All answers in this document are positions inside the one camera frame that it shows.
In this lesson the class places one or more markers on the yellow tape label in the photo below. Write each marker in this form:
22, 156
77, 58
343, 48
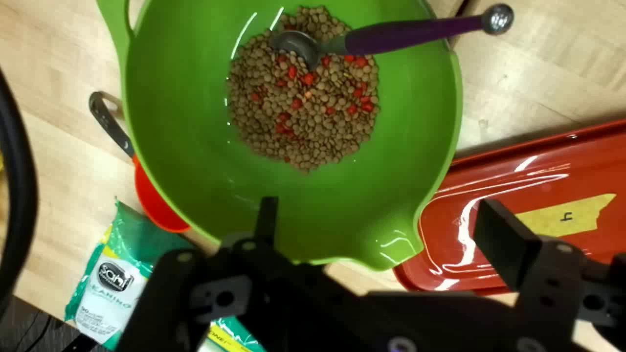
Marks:
568, 215

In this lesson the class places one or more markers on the green snack bag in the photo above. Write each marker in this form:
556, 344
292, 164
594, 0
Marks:
110, 285

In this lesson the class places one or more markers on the brown and red lentils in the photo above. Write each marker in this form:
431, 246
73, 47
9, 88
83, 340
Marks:
306, 109

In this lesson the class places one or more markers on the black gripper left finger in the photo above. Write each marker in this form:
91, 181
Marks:
267, 217

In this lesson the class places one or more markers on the red plastic tray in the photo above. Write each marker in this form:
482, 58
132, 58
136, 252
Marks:
574, 168

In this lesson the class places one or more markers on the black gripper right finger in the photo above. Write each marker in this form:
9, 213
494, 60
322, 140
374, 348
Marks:
505, 246

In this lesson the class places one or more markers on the green plastic mixing bowl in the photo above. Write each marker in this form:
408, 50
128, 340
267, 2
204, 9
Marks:
196, 162

